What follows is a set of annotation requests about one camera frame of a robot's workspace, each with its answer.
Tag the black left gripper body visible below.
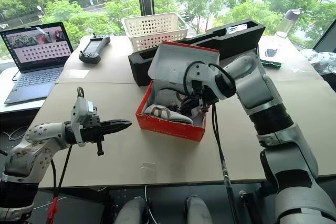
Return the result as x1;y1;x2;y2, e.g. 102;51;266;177
78;115;106;157

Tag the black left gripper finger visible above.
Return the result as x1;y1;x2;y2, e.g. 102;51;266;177
100;119;133;128
100;125;131;136

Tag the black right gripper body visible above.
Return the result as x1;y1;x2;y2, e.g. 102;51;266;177
192;79;219;107

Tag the white shoe with brown stripes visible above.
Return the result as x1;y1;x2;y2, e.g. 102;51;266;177
154;88;185;107
142;104;194;125

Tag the red shoebox with white lid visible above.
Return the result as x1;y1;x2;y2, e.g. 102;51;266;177
135;41;220;142

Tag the grey open laptop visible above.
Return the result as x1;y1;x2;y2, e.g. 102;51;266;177
0;22;75;105

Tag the black foam packing insert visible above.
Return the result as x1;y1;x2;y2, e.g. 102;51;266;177
128;18;267;87

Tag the green circuit board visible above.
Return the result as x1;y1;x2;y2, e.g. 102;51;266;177
258;48;282;69

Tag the black handheld remote controller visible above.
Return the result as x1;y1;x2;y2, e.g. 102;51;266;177
78;33;111;65

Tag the white perforated plastic basket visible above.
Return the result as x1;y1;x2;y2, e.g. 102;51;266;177
121;12;190;52

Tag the grey rounded robot leg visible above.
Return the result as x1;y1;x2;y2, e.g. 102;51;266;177
117;196;148;224
184;195;213;224

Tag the clear plastic container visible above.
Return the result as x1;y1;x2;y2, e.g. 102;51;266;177
262;31;290;63

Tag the lavender lidded drink bottle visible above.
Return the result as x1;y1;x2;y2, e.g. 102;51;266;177
276;8;301;37

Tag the crumpled clear plastic bag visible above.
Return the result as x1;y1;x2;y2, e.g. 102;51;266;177
299;49;336;76

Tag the black monitor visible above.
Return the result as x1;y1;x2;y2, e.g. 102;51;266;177
312;19;336;54

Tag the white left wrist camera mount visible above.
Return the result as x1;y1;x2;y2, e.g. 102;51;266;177
70;97;98;147

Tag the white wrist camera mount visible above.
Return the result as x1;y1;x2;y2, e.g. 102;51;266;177
70;97;98;147
186;62;219;91

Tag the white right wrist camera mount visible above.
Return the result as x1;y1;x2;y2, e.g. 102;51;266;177
186;62;219;91

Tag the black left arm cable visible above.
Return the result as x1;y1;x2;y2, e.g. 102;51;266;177
46;144;74;221

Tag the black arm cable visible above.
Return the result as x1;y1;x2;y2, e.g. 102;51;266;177
46;144;74;221
183;60;241;224

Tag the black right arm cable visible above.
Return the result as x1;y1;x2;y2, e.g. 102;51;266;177
183;60;241;224

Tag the thin white cable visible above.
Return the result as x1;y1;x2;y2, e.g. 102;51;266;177
8;126;28;141

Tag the black metal stand post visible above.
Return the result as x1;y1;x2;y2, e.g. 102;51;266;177
239;190;262;224

